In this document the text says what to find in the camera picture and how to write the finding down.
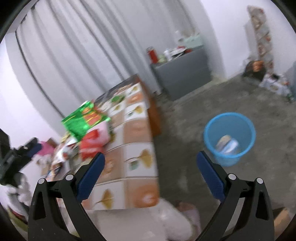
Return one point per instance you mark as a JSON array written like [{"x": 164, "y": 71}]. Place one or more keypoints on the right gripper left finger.
[{"x": 45, "y": 219}]

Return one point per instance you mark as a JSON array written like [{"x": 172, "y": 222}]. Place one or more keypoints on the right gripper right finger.
[{"x": 255, "y": 221}]

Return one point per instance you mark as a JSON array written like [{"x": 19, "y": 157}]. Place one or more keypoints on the large green snack bag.
[{"x": 79, "y": 122}]

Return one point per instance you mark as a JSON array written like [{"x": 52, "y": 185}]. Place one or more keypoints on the white yogurt drink bottle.
[{"x": 94, "y": 141}]

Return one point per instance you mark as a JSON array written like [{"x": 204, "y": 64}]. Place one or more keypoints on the blue tissue box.
[{"x": 228, "y": 145}]

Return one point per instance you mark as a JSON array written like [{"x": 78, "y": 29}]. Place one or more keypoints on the blue plastic trash basket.
[{"x": 237, "y": 126}]

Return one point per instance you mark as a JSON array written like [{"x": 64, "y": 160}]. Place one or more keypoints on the pink plastic bag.
[{"x": 46, "y": 149}]

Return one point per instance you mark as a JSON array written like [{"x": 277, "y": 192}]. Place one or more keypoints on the patterned tablecloth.
[{"x": 130, "y": 176}]

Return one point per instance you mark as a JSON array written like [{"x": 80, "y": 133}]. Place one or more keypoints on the small green snack packet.
[{"x": 117, "y": 98}]

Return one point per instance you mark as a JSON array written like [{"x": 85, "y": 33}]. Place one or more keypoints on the grey curtain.
[{"x": 58, "y": 54}]

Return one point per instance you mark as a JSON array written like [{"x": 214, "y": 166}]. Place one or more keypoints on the dark snack box on floor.
[{"x": 255, "y": 69}]

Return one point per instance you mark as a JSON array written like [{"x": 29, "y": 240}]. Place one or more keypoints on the grey cabinet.
[{"x": 184, "y": 74}]

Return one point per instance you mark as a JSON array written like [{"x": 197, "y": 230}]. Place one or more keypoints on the rolled patterned mat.
[{"x": 262, "y": 36}]

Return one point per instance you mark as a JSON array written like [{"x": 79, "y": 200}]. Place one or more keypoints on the red thermos bottle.
[{"x": 152, "y": 55}]

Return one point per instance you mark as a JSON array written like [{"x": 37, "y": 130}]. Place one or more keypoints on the small white bottle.
[{"x": 168, "y": 55}]

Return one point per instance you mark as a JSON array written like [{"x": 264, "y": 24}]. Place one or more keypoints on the mint green desk organizer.
[{"x": 193, "y": 41}]

